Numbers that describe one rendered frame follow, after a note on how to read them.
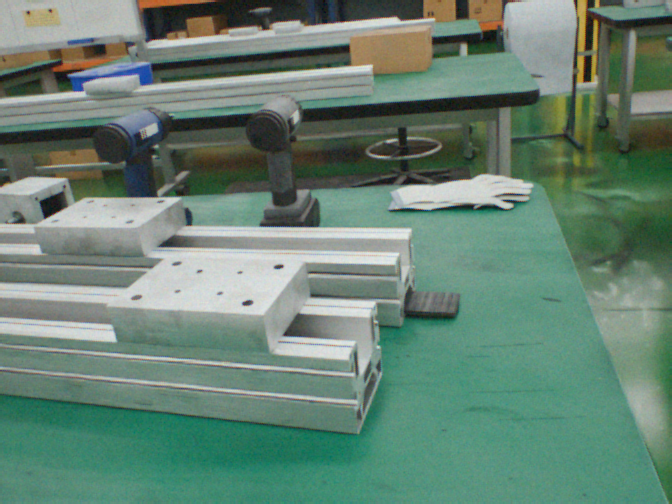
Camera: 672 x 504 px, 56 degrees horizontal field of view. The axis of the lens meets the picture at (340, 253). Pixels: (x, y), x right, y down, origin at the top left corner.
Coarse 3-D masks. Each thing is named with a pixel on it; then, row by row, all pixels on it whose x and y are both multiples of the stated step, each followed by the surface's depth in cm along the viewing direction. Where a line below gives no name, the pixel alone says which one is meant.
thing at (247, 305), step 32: (128, 288) 62; (160, 288) 61; (192, 288) 61; (224, 288) 60; (256, 288) 59; (288, 288) 60; (128, 320) 59; (160, 320) 58; (192, 320) 57; (224, 320) 56; (256, 320) 55; (288, 320) 60
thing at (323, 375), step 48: (0, 288) 76; (48, 288) 74; (0, 336) 66; (48, 336) 64; (96, 336) 62; (288, 336) 64; (336, 336) 63; (0, 384) 69; (48, 384) 67; (96, 384) 65; (144, 384) 63; (192, 384) 61; (240, 384) 59; (288, 384) 57; (336, 384) 56
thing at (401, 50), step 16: (368, 32) 264; (384, 32) 256; (400, 32) 249; (416, 32) 245; (352, 48) 254; (368, 48) 252; (384, 48) 250; (400, 48) 249; (416, 48) 247; (0, 64) 475; (16, 64) 473; (352, 64) 256; (368, 64) 254; (384, 64) 253; (400, 64) 251; (416, 64) 250; (64, 160) 459; (80, 160) 456; (96, 160) 454; (64, 176) 465; (80, 176) 462; (96, 176) 460
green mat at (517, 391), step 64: (320, 192) 124; (384, 192) 120; (448, 256) 91; (512, 256) 88; (448, 320) 75; (512, 320) 73; (576, 320) 72; (384, 384) 64; (448, 384) 63; (512, 384) 62; (576, 384) 61; (0, 448) 61; (64, 448) 60; (128, 448) 59; (192, 448) 58; (256, 448) 58; (320, 448) 57; (384, 448) 56; (448, 448) 55; (512, 448) 54; (576, 448) 53; (640, 448) 53
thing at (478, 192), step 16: (480, 176) 115; (496, 176) 113; (400, 192) 114; (416, 192) 112; (432, 192) 112; (448, 192) 110; (464, 192) 109; (480, 192) 108; (496, 192) 107; (512, 192) 107; (528, 192) 107
